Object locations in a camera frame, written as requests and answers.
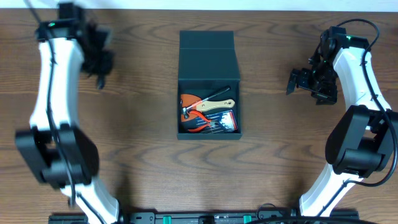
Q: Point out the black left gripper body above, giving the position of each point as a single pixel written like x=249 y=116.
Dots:
x=98 y=68

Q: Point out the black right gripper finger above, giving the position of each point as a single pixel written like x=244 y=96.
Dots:
x=325 y=99
x=292 y=82

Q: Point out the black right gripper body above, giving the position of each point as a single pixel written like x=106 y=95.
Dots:
x=322 y=79

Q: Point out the black yellow handled screwdriver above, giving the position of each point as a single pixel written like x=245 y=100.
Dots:
x=101 y=81

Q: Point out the blue screwdriver set case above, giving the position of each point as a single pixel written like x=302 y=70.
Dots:
x=226 y=123

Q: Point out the dark green box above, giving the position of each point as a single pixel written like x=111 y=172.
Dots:
x=208 y=63

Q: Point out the orange scraper wooden handle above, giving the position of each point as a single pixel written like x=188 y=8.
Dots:
x=205 y=106

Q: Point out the small black handled hammer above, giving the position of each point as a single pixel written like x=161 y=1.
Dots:
x=213 y=95

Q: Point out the red handled pliers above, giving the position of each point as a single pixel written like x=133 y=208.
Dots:
x=199 y=122

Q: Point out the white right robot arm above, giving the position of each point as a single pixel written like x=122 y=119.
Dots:
x=365 y=138

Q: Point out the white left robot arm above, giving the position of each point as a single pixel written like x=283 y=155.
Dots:
x=60 y=154

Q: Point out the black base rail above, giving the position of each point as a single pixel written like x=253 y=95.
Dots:
x=199 y=218

